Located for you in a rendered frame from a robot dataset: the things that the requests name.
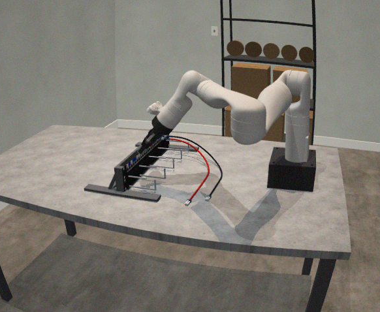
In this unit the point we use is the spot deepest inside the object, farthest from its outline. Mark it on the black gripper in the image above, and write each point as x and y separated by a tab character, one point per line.
156	132

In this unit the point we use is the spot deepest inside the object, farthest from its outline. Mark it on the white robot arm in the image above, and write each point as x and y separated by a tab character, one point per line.
248	115

